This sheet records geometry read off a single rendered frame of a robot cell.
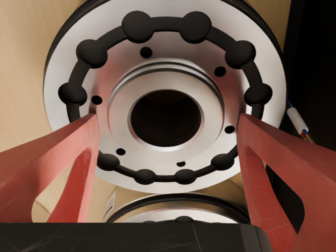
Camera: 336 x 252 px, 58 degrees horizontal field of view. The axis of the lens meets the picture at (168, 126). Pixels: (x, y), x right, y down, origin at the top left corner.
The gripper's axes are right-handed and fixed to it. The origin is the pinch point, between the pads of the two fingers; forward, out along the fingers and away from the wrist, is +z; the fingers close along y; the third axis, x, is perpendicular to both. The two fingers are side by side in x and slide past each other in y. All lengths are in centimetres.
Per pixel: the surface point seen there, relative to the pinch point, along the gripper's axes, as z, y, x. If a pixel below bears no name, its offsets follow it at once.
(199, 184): 1.0, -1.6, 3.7
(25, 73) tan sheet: 3.9, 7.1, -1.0
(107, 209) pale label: 2.8, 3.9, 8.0
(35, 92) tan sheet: 4.0, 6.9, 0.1
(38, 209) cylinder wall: 3.7, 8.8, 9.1
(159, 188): 1.0, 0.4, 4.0
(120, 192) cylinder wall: 3.3, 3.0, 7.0
